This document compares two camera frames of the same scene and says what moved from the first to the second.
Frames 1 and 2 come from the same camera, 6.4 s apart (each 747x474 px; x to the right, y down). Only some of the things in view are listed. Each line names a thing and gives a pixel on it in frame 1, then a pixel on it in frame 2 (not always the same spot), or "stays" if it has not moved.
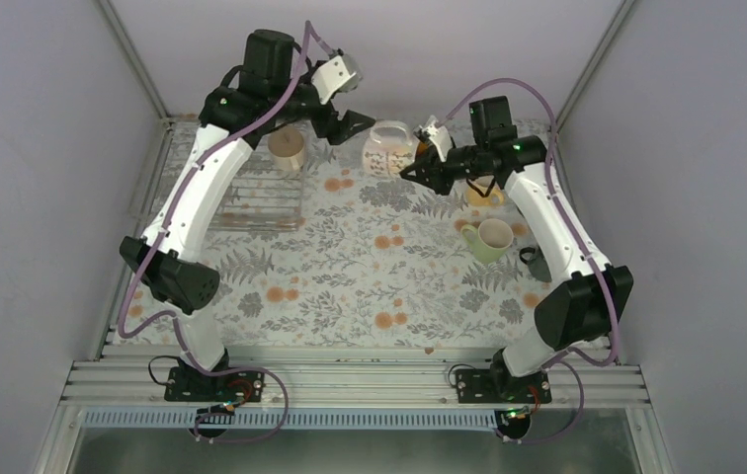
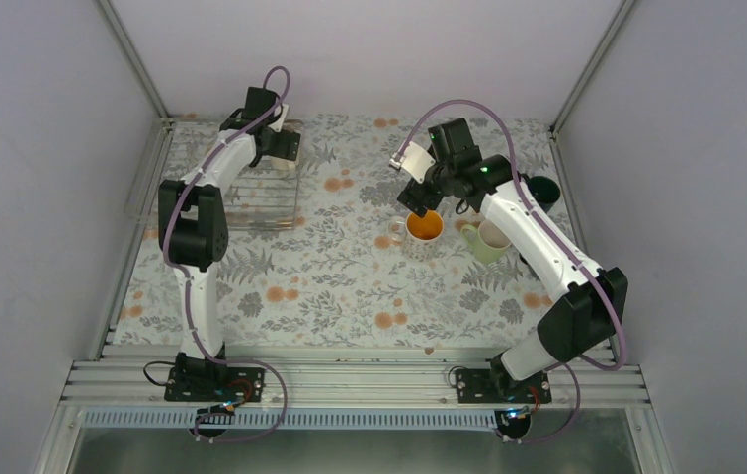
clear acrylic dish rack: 260,197 stays
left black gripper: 323,126 → 281,150
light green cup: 489,239 stays
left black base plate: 187,385 stays
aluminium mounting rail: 349,382 stays
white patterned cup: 389,148 → 420,236
